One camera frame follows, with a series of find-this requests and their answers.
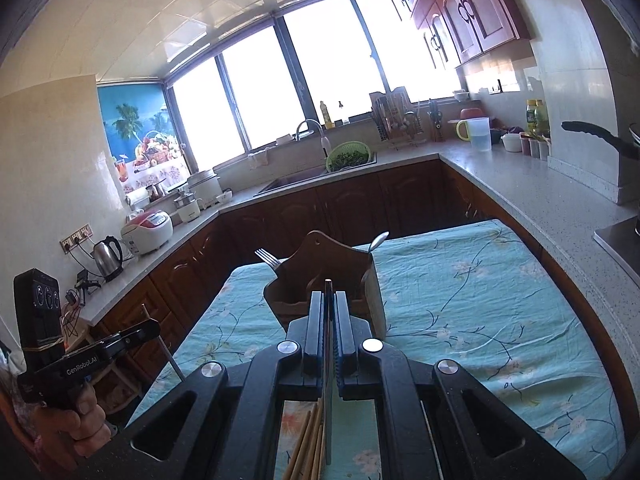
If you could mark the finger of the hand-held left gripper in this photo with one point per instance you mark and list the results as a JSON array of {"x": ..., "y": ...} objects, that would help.
[{"x": 137, "y": 335}]

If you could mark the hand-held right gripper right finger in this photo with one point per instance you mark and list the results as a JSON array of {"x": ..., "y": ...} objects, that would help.
[{"x": 343, "y": 330}]

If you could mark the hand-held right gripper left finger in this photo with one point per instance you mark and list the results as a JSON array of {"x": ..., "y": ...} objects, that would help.
[{"x": 316, "y": 330}]

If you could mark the wooden utensil holder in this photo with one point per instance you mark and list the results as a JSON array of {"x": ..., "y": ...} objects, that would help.
[{"x": 370, "y": 305}]

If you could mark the steel chopstick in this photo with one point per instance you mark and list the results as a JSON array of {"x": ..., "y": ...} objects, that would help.
[{"x": 328, "y": 435}]

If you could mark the wooden chopstick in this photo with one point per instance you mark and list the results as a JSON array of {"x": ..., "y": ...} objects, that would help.
[
  {"x": 295, "y": 455},
  {"x": 307, "y": 460},
  {"x": 318, "y": 455}
]

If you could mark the person's left forearm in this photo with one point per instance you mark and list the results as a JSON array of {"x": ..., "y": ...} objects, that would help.
[{"x": 20, "y": 427}]

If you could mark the person's left hand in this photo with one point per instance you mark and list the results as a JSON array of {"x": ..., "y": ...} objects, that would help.
[{"x": 82, "y": 430}]

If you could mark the small black tripod stand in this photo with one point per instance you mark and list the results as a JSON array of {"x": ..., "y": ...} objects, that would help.
[{"x": 86, "y": 285}]

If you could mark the steel electric kettle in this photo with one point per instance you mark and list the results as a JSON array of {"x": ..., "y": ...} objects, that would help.
[{"x": 107, "y": 260}]

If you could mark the steel fork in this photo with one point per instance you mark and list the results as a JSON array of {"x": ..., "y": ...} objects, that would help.
[{"x": 270, "y": 260}]

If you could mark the steel spoon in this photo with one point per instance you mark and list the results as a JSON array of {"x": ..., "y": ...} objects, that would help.
[{"x": 380, "y": 241}]

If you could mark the white and red rice cooker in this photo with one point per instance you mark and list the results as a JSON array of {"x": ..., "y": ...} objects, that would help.
[{"x": 147, "y": 232}]

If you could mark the teal floral tablecloth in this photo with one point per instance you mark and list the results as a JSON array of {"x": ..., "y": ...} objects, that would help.
[{"x": 450, "y": 310}]

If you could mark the wooden base cabinets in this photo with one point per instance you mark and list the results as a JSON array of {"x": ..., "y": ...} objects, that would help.
[{"x": 350, "y": 205}]

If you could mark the paper towel roll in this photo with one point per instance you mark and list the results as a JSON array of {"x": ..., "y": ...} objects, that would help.
[{"x": 136, "y": 200}]

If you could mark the small white electric pot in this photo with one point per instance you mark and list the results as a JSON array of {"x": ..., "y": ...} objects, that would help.
[{"x": 189, "y": 207}]

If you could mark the steel kitchen sink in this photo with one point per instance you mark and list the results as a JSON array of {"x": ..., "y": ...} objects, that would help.
[{"x": 300, "y": 180}]

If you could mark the small white bowl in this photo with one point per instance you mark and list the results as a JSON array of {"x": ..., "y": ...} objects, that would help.
[{"x": 226, "y": 195}]

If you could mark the large white rice cooker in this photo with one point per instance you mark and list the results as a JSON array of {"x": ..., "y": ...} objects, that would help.
[{"x": 206, "y": 185}]

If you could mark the green colander with greens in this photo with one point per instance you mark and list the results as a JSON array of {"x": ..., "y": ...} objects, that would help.
[{"x": 347, "y": 156}]

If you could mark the white rag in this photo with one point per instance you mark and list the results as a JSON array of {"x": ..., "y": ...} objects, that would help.
[{"x": 259, "y": 157}]

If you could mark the curved kitchen faucet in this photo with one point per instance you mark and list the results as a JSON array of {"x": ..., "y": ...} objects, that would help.
[{"x": 310, "y": 127}]

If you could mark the tropical fruit poster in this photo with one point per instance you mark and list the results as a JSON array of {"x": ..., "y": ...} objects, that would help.
[{"x": 135, "y": 125}]

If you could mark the clear dispenser bottle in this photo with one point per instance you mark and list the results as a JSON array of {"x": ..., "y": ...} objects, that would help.
[{"x": 343, "y": 116}]

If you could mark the yellow dish soap bottle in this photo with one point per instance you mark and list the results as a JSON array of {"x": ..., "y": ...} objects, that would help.
[{"x": 327, "y": 116}]

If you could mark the grey stone countertop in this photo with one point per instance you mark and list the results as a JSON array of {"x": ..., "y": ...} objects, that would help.
[{"x": 525, "y": 200}]

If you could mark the dark utensil stand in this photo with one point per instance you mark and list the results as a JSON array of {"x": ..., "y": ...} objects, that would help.
[{"x": 436, "y": 122}]

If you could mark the red bowl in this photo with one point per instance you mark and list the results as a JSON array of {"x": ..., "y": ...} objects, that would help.
[{"x": 470, "y": 113}]

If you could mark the row of spice jars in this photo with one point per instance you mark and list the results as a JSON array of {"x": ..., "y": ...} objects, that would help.
[{"x": 536, "y": 147}]

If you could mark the large kitchen window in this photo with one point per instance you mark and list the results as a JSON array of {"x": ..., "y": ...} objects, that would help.
[{"x": 325, "y": 60}]

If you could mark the gas stove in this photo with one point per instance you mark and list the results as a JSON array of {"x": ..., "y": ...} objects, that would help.
[{"x": 617, "y": 245}]

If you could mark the yellow oil bottles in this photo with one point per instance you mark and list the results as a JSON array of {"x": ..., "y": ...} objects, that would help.
[{"x": 537, "y": 117}]

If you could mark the wall socket strip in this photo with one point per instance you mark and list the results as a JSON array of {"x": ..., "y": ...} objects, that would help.
[{"x": 77, "y": 238}]

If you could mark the wooden wall cabinets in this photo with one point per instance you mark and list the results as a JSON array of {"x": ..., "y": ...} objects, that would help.
[{"x": 470, "y": 15}]

